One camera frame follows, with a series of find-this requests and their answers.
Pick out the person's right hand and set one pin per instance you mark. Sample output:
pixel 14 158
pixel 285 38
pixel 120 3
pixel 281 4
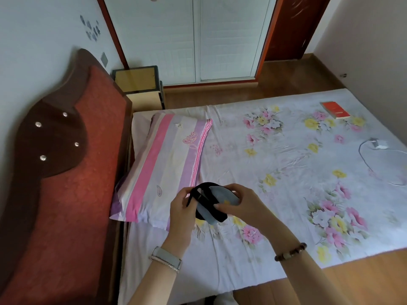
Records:
pixel 254 212

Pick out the person's left hand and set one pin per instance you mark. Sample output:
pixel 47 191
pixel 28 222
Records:
pixel 181 225

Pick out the blue eye mask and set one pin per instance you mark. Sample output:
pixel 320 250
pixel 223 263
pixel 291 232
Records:
pixel 208 203

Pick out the yellow black nightstand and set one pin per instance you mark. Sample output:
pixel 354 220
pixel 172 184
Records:
pixel 136 79

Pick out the person's right forearm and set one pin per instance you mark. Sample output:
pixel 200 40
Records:
pixel 311 279

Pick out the person's left forearm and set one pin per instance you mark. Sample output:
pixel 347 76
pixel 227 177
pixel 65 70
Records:
pixel 152 289

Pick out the bed with floral sheet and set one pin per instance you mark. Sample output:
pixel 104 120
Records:
pixel 286 161

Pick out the grey wrist watch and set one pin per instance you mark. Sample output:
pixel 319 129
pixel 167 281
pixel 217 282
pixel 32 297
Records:
pixel 167 255

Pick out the pink striped pillow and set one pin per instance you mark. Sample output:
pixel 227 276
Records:
pixel 165 161

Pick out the white trousers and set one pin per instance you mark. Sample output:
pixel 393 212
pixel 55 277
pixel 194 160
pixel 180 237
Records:
pixel 227 299

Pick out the red padded wooden headboard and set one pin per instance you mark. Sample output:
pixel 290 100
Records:
pixel 63 193

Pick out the red book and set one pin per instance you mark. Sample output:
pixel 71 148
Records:
pixel 335 110

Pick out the white sliding wardrobe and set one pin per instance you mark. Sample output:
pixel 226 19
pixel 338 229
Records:
pixel 190 38

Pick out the grey wall switch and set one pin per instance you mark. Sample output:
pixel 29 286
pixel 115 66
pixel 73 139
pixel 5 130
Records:
pixel 104 60

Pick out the blue wall stickers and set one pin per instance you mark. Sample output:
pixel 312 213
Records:
pixel 92 28

